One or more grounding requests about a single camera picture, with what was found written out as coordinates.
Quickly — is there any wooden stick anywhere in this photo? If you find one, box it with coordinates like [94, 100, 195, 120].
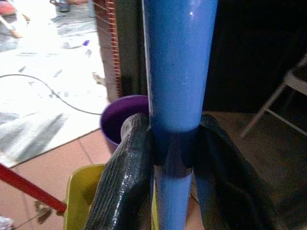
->
[0, 13, 31, 39]

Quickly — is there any yellow dustpan with red handle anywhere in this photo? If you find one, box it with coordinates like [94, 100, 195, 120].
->
[0, 162, 160, 230]

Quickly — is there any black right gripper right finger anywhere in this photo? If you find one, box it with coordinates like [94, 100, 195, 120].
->
[193, 114, 277, 230]

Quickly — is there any blue broom with green bristles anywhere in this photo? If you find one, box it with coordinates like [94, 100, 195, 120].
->
[141, 0, 219, 230]

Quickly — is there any thin grey floor cable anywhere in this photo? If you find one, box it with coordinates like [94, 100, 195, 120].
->
[0, 74, 103, 115]

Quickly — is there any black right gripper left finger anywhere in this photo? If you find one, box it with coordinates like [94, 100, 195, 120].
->
[83, 113, 154, 230]

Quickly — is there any white folding chair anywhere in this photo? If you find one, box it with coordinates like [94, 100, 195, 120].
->
[239, 52, 307, 139]

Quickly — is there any purple plastic bucket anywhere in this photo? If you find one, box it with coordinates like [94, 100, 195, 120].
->
[100, 95, 151, 153]

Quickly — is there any shiny foil ball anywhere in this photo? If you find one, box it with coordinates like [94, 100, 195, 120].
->
[0, 216, 15, 230]

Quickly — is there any red brick door frame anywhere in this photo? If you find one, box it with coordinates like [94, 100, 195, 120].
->
[92, 0, 144, 102]

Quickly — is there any dry brown leaf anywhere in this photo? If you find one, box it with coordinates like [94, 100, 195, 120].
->
[92, 71, 106, 86]

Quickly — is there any dark brown litter scrap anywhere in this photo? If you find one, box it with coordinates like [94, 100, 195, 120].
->
[33, 200, 52, 225]

